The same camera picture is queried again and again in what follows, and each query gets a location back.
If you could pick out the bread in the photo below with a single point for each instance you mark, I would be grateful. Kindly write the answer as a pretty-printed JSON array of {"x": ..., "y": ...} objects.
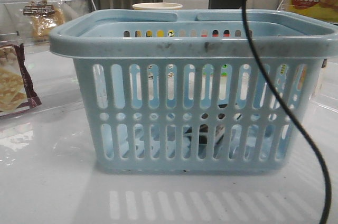
[{"x": 44, "y": 16}]

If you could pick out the grey armchair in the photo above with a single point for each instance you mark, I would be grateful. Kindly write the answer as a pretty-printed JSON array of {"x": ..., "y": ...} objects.
[{"x": 265, "y": 4}]

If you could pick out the yellow popcorn paper cup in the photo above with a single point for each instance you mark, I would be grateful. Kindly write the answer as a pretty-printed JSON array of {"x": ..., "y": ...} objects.
[{"x": 157, "y": 6}]

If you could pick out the light blue plastic basket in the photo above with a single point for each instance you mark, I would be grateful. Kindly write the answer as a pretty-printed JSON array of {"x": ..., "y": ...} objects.
[{"x": 146, "y": 76}]

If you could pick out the clear acrylic display shelf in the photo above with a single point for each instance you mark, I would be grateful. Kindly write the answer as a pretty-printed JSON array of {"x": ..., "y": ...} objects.
[{"x": 16, "y": 28}]

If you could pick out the maroon biscuit snack packet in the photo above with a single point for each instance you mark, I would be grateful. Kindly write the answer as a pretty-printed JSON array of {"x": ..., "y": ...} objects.
[{"x": 17, "y": 92}]

